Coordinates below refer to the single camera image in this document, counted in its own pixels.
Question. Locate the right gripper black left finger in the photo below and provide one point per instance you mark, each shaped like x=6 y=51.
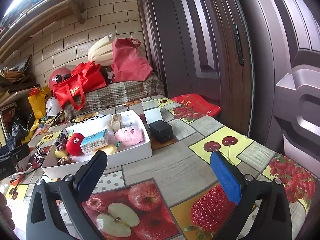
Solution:
x=76 y=189

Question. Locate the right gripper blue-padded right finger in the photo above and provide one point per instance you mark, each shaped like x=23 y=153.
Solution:
x=242 y=190

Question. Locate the cow pattern cloth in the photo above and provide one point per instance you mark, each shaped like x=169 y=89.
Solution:
x=39 y=155

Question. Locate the dark patterned scrunchie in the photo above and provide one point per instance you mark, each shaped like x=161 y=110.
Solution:
x=61 y=142

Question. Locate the teal tissue pack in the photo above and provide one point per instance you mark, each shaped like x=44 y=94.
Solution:
x=94 y=141

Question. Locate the left hand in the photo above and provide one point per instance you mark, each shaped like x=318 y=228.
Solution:
x=6 y=211

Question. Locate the yellow green sponge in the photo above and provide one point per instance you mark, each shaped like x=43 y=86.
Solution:
x=60 y=154

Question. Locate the red plush toy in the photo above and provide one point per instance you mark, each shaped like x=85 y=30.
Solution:
x=73 y=144

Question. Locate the yellow octagonal sponge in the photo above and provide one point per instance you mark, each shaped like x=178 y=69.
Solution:
x=108 y=149

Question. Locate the yellow plastic bag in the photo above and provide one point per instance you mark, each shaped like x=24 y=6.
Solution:
x=37 y=99

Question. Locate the white helmet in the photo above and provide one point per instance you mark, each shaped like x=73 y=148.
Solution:
x=53 y=107

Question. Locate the white folded cloth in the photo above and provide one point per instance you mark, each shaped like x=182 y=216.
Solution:
x=111 y=134

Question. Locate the fruit pattern tablecloth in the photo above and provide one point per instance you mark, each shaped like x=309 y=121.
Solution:
x=179 y=168

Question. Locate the white shallow cardboard box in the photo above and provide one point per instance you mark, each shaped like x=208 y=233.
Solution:
x=125 y=154

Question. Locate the pink plush toy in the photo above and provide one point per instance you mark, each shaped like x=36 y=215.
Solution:
x=129 y=136

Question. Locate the white round-logo device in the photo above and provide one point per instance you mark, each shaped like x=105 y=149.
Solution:
x=100 y=118

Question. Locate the red helmet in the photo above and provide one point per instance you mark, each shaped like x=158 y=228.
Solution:
x=58 y=76

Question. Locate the black charger box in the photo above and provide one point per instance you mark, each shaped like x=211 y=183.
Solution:
x=161 y=131

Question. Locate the red bag on floor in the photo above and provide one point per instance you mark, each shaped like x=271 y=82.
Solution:
x=198 y=103

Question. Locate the plaid covered bench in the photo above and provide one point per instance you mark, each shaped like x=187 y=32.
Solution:
x=116 y=94

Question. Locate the grey metal phone stand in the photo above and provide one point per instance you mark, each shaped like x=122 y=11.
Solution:
x=153 y=115

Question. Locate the glossy red tote bag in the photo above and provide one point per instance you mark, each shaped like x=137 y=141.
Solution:
x=86 y=77

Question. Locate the matte red fabric bag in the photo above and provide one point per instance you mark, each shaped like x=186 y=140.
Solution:
x=129 y=64

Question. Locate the cream foam roll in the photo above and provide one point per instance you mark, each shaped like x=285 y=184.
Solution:
x=101 y=52

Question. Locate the dark brown door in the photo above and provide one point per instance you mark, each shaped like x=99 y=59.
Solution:
x=258 y=60

